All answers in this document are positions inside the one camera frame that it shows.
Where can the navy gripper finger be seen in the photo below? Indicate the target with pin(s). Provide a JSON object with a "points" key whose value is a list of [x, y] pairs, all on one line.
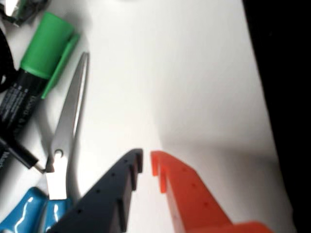
{"points": [[104, 199]]}

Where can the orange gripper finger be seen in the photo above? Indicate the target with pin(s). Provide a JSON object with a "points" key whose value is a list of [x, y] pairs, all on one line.
{"points": [[192, 201]]}

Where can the black fabric bag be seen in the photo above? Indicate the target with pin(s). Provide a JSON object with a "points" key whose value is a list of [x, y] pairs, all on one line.
{"points": [[291, 72]]}

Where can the black marker with green cap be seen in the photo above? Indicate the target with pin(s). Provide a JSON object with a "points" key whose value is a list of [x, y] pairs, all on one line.
{"points": [[46, 46]]}

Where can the silver wrist watch dark dial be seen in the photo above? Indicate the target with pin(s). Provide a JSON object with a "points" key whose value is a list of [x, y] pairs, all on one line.
{"points": [[22, 14]]}

